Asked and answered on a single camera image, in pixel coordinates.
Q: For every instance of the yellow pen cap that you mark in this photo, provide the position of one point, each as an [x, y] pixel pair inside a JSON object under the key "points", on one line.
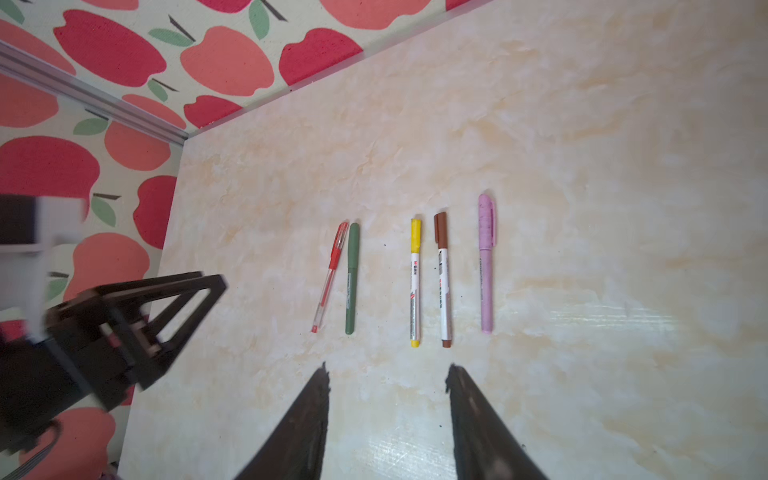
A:
{"points": [[416, 227]]}

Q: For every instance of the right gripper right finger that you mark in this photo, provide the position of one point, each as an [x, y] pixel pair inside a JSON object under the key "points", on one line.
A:
{"points": [[484, 448]]}

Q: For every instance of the green marker pen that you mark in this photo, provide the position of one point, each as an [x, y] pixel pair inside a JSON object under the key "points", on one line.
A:
{"points": [[352, 277]]}

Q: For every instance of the green pen cap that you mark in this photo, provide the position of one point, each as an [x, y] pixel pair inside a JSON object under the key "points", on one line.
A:
{"points": [[353, 246]]}

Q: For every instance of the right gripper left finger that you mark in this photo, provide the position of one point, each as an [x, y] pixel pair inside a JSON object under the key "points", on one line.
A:
{"points": [[295, 449]]}

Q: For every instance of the left aluminium corner post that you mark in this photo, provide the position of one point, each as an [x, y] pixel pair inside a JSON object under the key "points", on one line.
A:
{"points": [[24, 67]]}

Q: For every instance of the clear red pen cap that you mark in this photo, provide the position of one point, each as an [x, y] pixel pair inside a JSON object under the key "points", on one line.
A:
{"points": [[338, 244]]}

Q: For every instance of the brown pen cap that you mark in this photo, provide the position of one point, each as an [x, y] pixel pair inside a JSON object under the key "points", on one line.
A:
{"points": [[441, 230]]}

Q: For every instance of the pink fountain pen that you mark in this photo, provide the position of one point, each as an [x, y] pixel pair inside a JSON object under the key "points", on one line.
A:
{"points": [[486, 286]]}

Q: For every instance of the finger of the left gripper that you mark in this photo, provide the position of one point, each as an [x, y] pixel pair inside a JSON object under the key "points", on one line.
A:
{"points": [[153, 334], [159, 287]]}

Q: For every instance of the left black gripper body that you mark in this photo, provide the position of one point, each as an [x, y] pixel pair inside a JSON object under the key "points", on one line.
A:
{"points": [[95, 346]]}

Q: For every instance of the red gel pen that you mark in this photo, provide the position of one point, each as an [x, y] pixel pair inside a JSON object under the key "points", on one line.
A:
{"points": [[319, 313]]}

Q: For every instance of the white pen brown end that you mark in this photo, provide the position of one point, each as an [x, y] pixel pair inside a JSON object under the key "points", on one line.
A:
{"points": [[444, 292]]}

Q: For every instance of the pink pen cap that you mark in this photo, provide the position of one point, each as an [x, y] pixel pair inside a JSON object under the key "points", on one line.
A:
{"points": [[486, 222]]}

